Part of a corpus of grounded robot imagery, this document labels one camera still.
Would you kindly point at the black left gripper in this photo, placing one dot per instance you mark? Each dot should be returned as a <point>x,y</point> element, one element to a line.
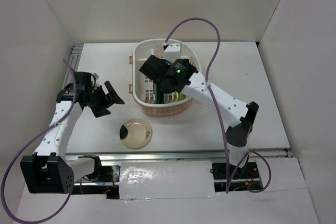
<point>112,97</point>

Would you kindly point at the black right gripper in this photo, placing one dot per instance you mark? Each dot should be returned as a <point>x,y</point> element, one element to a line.
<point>167,62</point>

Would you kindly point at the black glossy plate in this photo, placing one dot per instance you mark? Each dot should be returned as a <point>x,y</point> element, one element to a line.
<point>164,98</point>

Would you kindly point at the large blue floral plate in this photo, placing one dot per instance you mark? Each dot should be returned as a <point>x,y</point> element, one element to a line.
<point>160,97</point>

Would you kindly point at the green plastic plate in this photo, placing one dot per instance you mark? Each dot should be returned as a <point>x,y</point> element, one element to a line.
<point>180,96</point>

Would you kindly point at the cream translucent plate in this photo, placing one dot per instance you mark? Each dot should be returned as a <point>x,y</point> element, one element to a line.
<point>135,133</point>

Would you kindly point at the small blue floral plate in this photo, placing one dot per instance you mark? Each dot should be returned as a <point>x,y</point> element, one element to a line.
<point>156,93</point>

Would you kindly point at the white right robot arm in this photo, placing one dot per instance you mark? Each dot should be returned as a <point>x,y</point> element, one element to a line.
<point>181,76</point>

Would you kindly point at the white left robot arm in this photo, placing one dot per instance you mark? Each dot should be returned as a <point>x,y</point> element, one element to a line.
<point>46,170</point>

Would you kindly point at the pink and white dish rack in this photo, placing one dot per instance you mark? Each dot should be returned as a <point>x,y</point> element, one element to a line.
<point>142,87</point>

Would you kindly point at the white cover sheet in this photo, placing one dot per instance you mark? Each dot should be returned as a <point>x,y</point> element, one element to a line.
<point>166,180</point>

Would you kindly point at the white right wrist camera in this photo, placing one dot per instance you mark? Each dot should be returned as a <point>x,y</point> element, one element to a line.
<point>172,52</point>

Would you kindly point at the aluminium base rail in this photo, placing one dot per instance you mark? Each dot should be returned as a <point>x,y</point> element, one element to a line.
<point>237,69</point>

